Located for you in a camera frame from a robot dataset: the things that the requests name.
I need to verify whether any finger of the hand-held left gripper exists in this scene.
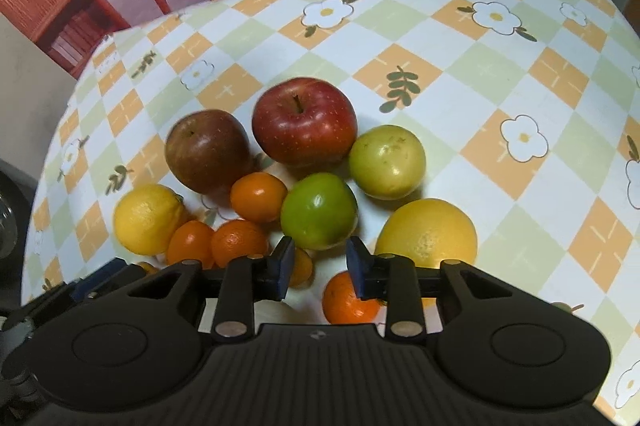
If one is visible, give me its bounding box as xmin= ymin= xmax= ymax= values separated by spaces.
xmin=65 ymin=257 xmax=146 ymax=302

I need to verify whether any bright red apple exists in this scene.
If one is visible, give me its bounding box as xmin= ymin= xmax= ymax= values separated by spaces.
xmin=251 ymin=77 xmax=358 ymax=168

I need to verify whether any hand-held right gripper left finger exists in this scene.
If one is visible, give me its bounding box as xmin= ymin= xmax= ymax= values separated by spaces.
xmin=125 ymin=236 xmax=297 ymax=343

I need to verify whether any grey washing machine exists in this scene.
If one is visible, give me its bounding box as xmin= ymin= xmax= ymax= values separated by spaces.
xmin=0 ymin=158 xmax=33 ymax=312

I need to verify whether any checkered flower tablecloth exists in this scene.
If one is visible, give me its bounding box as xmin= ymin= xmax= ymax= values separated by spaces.
xmin=20 ymin=0 xmax=640 ymax=422

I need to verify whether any bright green apple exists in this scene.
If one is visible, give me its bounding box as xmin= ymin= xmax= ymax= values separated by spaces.
xmin=280 ymin=172 xmax=359 ymax=252

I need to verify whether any dark red apple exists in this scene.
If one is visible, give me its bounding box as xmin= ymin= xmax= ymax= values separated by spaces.
xmin=165 ymin=109 xmax=253 ymax=195

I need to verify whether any pale yellow-green apple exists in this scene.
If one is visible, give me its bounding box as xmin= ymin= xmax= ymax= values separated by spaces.
xmin=348 ymin=124 xmax=427 ymax=201

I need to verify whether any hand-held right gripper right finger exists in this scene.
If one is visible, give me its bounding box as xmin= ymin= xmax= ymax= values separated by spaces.
xmin=346 ymin=236 xmax=516 ymax=339

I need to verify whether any pale round object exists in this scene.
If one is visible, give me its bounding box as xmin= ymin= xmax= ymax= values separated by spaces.
xmin=254 ymin=300 xmax=302 ymax=326

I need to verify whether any yellow lemon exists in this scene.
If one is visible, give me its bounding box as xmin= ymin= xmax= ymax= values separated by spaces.
xmin=113 ymin=184 xmax=188 ymax=256

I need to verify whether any large yellow citrus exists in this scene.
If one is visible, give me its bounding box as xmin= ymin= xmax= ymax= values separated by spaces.
xmin=375 ymin=198 xmax=478 ymax=269

